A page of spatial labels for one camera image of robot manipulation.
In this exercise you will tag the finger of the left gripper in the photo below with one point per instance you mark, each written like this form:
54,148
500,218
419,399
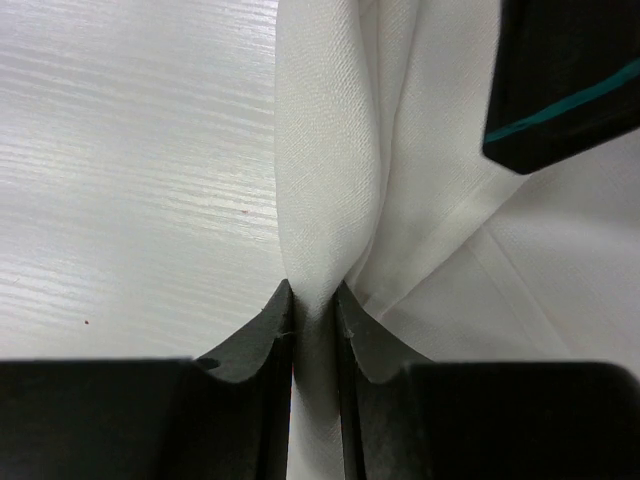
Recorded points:
565,80

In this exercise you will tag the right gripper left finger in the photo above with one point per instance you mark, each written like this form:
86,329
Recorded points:
224,415

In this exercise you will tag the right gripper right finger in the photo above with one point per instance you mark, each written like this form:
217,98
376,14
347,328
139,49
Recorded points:
404,416

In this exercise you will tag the white cloth napkin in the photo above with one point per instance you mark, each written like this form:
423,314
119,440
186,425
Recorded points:
381,184

